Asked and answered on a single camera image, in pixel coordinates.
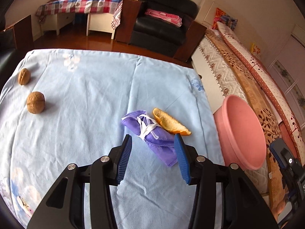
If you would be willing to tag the walnut far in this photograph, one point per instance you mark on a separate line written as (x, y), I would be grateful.
(24, 76)

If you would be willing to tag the orange peel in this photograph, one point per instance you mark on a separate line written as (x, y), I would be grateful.
(169, 123)

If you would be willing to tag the colourful pillow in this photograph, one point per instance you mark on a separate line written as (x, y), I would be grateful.
(223, 17)

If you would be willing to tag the walnut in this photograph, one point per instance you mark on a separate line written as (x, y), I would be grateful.
(35, 102)
(24, 76)

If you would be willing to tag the pink folded blanket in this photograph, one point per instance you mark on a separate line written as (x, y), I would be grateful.
(170, 18)

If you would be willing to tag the bed with patterned cover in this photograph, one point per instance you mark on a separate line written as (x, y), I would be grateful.
(223, 74)

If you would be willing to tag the checkered table cloth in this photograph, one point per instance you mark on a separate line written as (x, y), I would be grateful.
(113, 7)

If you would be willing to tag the white wardrobe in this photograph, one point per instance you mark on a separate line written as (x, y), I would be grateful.
(288, 70)

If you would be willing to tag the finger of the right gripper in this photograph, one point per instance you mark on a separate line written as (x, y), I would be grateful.
(275, 148)

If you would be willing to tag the person's right hand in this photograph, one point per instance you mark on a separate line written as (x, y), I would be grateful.
(276, 211)

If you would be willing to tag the rolled white red quilt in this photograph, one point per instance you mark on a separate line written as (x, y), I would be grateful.
(268, 85)

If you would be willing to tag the white desk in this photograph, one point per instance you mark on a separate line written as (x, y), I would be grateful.
(92, 22)

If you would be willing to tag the pink plastic bin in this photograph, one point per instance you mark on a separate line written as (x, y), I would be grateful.
(240, 134)

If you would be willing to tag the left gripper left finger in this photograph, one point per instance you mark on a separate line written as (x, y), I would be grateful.
(63, 204)

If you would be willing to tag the light blue table cloth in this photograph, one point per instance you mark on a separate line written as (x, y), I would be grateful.
(86, 95)

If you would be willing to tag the yellow small cushion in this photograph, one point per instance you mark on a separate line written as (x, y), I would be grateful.
(255, 50)

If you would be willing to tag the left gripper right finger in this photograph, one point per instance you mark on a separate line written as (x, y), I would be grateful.
(242, 204)

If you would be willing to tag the walnut near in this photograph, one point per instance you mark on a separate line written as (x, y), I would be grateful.
(35, 102)

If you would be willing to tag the black leather armchair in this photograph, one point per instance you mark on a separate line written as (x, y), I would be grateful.
(167, 27)

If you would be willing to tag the black leather sofa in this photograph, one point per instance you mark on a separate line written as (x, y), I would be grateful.
(16, 41)

